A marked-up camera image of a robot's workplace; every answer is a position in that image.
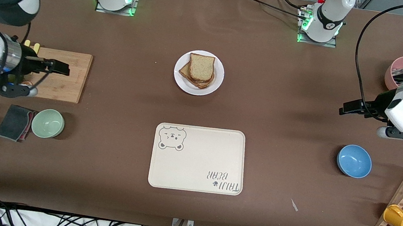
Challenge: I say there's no brown bread slice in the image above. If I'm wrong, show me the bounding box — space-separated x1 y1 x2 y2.
177 62 217 91
186 52 217 84

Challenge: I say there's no white round plate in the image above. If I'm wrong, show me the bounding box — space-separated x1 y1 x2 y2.
171 47 227 99

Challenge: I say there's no wooden cutting board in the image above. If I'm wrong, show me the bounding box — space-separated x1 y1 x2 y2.
23 46 94 105

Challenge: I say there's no blue bowl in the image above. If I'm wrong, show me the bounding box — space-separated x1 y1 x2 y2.
335 142 375 180

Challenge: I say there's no mint green bowl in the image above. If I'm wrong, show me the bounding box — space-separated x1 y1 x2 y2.
30 107 67 141

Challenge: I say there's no pink cloth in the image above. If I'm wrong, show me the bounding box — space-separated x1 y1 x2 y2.
20 108 38 143

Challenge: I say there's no dark grey cloth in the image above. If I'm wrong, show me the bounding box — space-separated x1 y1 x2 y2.
0 103 36 144

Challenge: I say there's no cream tray with bear print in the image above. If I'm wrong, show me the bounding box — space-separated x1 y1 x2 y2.
147 120 250 199

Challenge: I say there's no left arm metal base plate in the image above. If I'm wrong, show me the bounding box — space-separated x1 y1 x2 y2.
295 5 342 49

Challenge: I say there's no black cable on table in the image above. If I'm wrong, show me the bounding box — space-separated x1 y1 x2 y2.
238 0 310 21

